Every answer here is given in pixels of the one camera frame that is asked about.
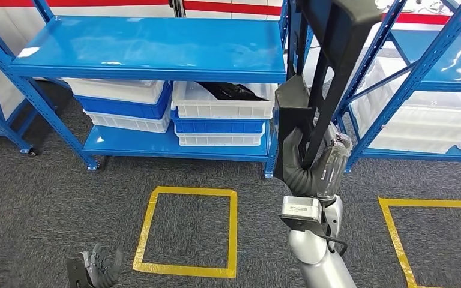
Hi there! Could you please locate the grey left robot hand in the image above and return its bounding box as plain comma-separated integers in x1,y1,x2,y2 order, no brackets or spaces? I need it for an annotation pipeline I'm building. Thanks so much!
83,243,125,288

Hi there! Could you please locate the black plastic frame part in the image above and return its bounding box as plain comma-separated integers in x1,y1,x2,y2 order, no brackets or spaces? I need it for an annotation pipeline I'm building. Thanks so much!
274,0,382,182

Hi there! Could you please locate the black plastic trim part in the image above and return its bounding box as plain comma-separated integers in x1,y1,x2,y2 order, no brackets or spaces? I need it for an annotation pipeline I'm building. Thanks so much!
196,81,269,101

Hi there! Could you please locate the yellow floor tape square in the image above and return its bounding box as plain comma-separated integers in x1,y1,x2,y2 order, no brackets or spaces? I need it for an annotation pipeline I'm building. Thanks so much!
378,196,461,288
133,185,238,279

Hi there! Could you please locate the large white plastic crate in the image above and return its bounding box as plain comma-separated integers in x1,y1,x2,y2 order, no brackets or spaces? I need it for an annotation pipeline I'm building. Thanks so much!
349,105,461,155
354,55,461,120

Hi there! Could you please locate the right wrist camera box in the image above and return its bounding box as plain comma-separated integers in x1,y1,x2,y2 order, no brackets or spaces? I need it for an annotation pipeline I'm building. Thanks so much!
279,195,331,240

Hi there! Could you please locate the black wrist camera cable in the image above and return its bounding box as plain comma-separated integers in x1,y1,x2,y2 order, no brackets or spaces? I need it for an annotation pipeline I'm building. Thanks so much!
318,230,349,257

